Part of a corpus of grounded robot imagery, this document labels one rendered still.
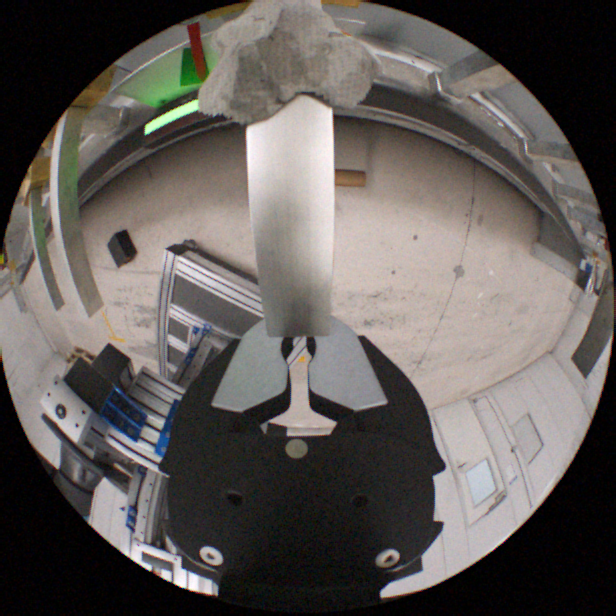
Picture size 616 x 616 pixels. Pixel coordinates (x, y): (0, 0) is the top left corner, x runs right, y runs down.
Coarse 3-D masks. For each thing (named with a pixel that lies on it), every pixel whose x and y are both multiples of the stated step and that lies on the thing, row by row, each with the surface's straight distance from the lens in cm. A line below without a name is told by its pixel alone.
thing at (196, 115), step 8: (192, 112) 30; (200, 112) 30; (176, 120) 32; (184, 120) 31; (192, 120) 30; (160, 128) 33; (168, 128) 32; (176, 128) 31; (152, 136) 34; (160, 136) 33
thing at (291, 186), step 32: (288, 0) 15; (320, 0) 15; (320, 96) 8; (256, 128) 7; (288, 128) 7; (320, 128) 7; (256, 160) 7; (288, 160) 7; (320, 160) 7; (256, 192) 7; (288, 192) 7; (320, 192) 7; (256, 224) 7; (288, 224) 7; (320, 224) 7; (256, 256) 7; (288, 256) 7; (320, 256) 7; (288, 288) 8; (320, 288) 8; (288, 320) 8; (320, 320) 8
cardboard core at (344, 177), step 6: (336, 174) 87; (342, 174) 88; (348, 174) 88; (354, 174) 89; (360, 174) 90; (336, 180) 87; (342, 180) 88; (348, 180) 88; (354, 180) 89; (360, 180) 89; (360, 186) 92
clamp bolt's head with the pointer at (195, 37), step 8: (192, 24) 23; (192, 32) 24; (200, 32) 24; (192, 40) 24; (200, 40) 24; (192, 48) 25; (200, 48) 25; (200, 56) 26; (200, 64) 27; (200, 72) 29
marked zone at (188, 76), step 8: (184, 48) 26; (184, 56) 27; (192, 56) 27; (184, 64) 28; (192, 64) 28; (184, 72) 29; (192, 72) 29; (208, 72) 29; (184, 80) 30; (192, 80) 31; (200, 80) 31
